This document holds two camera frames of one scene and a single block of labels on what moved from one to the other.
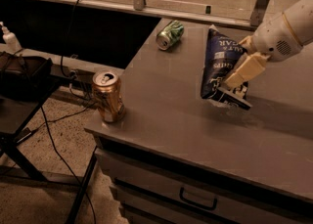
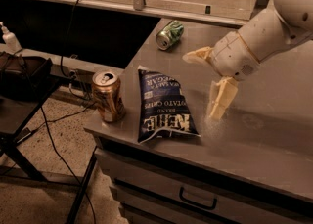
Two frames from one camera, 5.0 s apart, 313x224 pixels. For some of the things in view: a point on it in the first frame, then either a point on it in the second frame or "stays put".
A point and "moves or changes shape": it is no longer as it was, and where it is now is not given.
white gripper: (274, 41) to (233, 57)
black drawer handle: (194, 202) stays put
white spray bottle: (12, 44) stays put
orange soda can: (109, 95) stays put
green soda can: (170, 35) stays put
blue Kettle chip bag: (223, 52) moves or changes shape
